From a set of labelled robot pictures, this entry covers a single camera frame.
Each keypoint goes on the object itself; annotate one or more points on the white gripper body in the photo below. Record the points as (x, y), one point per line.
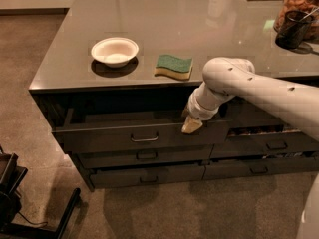
(199, 111)

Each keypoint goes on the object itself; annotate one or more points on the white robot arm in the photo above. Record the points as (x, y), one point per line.
(278, 202)

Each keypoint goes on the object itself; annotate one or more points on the green yellow sponge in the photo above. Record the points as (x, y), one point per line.
(173, 67)

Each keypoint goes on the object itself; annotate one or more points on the grey kitchen island counter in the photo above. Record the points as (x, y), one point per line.
(69, 78)

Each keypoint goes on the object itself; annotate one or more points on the white paper bowl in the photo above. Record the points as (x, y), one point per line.
(115, 52)

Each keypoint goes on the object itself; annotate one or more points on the dark transparent cup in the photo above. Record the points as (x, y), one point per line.
(293, 29)

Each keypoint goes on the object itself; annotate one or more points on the glass jar of snacks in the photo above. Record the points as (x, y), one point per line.
(307, 6)

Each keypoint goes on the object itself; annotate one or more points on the black chair frame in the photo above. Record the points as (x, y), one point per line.
(13, 224)

